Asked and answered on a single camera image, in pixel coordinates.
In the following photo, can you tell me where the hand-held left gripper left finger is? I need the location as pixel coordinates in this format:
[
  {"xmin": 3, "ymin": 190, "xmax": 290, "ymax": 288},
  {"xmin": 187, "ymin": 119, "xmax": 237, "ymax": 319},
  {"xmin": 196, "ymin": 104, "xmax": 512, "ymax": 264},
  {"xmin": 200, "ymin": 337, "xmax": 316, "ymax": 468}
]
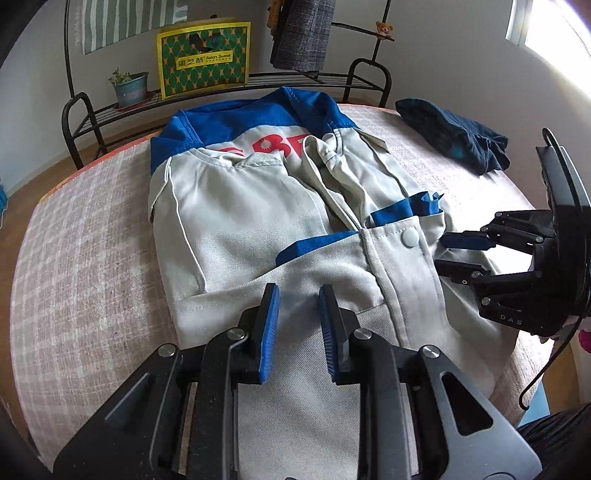
[{"xmin": 53, "ymin": 283, "xmax": 281, "ymax": 480}]

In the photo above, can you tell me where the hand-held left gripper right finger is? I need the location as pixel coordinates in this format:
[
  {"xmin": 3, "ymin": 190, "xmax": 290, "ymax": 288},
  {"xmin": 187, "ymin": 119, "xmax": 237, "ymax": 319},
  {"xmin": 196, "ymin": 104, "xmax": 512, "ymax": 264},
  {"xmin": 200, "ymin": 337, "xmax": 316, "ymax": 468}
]
[{"xmin": 318, "ymin": 284, "xmax": 542, "ymax": 480}]

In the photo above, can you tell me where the black metal clothes rack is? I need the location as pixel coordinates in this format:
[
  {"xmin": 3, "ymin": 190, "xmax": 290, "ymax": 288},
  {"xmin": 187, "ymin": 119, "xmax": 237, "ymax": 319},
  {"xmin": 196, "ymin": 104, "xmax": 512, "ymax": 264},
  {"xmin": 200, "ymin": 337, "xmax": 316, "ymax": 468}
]
[{"xmin": 61, "ymin": 0, "xmax": 393, "ymax": 169}]

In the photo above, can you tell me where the green striped wall cloth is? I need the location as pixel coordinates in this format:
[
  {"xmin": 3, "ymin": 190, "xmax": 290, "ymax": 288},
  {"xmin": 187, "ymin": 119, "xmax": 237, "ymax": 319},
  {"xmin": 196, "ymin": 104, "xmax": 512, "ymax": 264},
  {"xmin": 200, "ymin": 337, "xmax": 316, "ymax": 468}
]
[{"xmin": 81, "ymin": 0, "xmax": 190, "ymax": 55}]

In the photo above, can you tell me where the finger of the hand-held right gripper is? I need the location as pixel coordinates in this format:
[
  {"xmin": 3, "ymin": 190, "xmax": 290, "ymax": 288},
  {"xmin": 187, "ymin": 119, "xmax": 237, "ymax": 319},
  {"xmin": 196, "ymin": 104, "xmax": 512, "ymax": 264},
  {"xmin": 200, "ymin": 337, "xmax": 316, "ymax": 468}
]
[
  {"xmin": 441, "ymin": 210, "xmax": 553, "ymax": 253},
  {"xmin": 434, "ymin": 259, "xmax": 540, "ymax": 297}
]

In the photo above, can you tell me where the dark cloth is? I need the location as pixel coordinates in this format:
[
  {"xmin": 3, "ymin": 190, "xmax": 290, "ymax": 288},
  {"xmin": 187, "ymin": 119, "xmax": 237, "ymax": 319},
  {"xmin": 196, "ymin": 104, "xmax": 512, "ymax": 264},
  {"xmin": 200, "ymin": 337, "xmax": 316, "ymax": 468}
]
[{"xmin": 515, "ymin": 411, "xmax": 591, "ymax": 480}]

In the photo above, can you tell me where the black cable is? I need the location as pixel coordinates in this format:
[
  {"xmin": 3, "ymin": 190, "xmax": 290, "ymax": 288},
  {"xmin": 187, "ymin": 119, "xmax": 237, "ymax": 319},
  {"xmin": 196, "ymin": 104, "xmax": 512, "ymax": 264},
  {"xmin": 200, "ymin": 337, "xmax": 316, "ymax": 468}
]
[{"xmin": 519, "ymin": 314, "xmax": 585, "ymax": 411}]

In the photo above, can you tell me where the pink checked blanket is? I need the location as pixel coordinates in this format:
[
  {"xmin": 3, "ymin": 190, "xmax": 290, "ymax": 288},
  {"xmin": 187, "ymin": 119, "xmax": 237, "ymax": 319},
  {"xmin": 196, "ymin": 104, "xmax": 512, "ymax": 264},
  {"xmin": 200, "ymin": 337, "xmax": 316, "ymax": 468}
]
[{"xmin": 9, "ymin": 104, "xmax": 575, "ymax": 462}]

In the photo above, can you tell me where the small potted plant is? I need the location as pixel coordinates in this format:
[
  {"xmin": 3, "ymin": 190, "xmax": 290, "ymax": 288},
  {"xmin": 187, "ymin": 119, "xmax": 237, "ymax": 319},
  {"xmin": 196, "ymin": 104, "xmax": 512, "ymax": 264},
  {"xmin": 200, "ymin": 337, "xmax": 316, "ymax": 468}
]
[{"xmin": 108, "ymin": 68, "xmax": 150, "ymax": 110}]

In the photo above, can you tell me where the window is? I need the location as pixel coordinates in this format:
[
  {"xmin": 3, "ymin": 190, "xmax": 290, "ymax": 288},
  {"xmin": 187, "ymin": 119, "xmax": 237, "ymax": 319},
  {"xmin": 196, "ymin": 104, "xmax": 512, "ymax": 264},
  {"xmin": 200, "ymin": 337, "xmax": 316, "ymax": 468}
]
[{"xmin": 505, "ymin": 0, "xmax": 591, "ymax": 93}]

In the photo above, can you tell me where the grey plaid hanging coat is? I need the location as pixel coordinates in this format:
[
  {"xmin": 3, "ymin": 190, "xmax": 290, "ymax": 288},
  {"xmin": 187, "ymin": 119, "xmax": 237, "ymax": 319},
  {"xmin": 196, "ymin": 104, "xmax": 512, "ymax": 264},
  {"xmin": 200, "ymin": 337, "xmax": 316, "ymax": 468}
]
[{"xmin": 270, "ymin": 0, "xmax": 334, "ymax": 73}]

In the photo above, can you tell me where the yellow and green gift bag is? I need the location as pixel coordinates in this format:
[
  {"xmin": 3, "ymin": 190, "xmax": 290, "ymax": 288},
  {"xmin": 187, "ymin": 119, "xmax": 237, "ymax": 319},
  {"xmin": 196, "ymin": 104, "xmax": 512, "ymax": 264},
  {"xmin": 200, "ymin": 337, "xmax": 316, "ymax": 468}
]
[{"xmin": 156, "ymin": 17, "xmax": 251, "ymax": 100}]

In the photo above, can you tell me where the white and blue jacket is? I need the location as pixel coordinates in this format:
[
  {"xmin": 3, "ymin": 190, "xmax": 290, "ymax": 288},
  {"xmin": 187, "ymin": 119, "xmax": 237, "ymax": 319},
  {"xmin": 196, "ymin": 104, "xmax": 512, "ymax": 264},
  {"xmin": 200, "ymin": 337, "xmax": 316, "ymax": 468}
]
[{"xmin": 148, "ymin": 87, "xmax": 518, "ymax": 480}]

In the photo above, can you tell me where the folded dark blue denim garment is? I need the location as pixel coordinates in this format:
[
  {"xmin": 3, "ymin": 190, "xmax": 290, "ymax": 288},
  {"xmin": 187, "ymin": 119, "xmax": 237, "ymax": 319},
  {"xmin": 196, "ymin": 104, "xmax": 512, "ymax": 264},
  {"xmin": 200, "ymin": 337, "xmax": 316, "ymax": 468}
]
[{"xmin": 396, "ymin": 97, "xmax": 511, "ymax": 175}]

